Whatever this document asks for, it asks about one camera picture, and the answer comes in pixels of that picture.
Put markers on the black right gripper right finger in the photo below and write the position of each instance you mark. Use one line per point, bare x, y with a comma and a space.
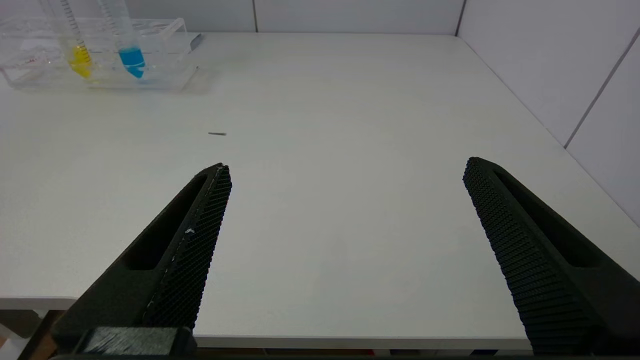
545, 260

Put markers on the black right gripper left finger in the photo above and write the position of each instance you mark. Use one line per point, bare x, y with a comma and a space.
165, 270

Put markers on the clear plastic test tube rack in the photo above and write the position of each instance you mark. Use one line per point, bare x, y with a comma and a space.
165, 60

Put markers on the test tube with blue pigment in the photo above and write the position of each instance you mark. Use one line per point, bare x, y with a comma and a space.
132, 59

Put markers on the test tube with yellow pigment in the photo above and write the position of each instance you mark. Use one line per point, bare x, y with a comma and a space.
80, 60

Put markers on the small dark speck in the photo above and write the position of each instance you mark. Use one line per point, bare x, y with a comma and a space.
217, 134

